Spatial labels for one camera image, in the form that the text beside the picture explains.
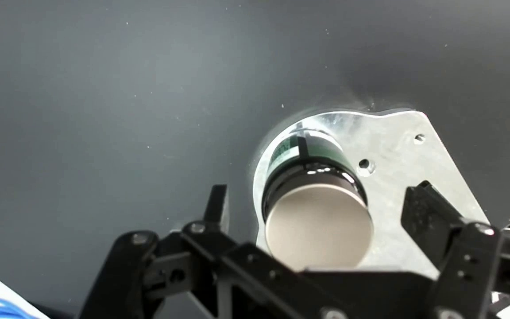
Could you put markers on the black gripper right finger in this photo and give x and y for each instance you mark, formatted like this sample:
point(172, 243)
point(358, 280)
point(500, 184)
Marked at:
point(468, 266)

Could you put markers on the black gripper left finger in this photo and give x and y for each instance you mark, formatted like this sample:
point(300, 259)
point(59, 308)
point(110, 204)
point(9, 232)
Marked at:
point(131, 266)

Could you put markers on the silver metal plate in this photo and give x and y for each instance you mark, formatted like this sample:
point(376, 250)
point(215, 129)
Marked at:
point(397, 152)

